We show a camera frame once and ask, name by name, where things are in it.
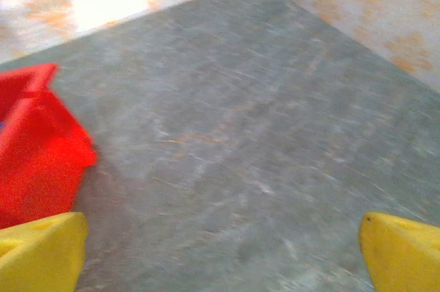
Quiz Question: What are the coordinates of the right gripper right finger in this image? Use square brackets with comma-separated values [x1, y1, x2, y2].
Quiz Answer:
[357, 212, 440, 292]

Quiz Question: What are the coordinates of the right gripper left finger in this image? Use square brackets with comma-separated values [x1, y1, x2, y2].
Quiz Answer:
[0, 212, 89, 292]

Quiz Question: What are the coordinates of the red plastic bin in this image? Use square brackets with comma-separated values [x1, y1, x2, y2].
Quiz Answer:
[0, 63, 99, 230]

